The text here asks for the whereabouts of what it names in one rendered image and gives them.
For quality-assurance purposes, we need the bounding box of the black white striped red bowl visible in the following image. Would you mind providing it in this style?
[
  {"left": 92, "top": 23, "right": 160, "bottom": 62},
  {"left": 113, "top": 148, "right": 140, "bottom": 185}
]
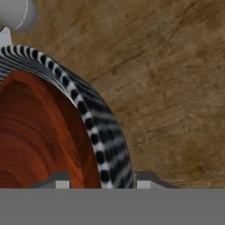
[{"left": 0, "top": 44, "right": 135, "bottom": 190}]

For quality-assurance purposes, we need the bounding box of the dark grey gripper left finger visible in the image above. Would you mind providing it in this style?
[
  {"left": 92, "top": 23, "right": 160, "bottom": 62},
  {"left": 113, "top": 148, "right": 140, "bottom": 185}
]
[{"left": 28, "top": 171, "right": 71, "bottom": 190}]

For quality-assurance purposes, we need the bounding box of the grey round object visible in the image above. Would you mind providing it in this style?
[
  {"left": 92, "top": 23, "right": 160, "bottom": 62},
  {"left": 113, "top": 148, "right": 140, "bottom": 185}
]
[{"left": 0, "top": 0, "right": 39, "bottom": 33}]

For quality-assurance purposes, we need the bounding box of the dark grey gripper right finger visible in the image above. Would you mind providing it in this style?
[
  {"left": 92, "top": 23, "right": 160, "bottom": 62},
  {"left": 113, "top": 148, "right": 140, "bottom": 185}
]
[{"left": 134, "top": 171, "right": 179, "bottom": 190}]

